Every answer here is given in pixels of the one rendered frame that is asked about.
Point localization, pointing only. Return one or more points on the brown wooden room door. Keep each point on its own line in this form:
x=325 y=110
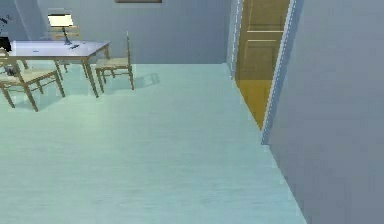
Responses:
x=261 y=43

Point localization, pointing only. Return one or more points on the grey top wooden table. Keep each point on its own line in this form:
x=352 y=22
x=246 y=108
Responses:
x=56 y=49

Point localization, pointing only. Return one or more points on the table lamp pale shade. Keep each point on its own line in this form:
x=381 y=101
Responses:
x=61 y=21

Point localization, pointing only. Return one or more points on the black plant pot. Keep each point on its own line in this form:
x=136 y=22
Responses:
x=4 y=44

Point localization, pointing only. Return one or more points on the brown framed wall picture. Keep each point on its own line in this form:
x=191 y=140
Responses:
x=138 y=1

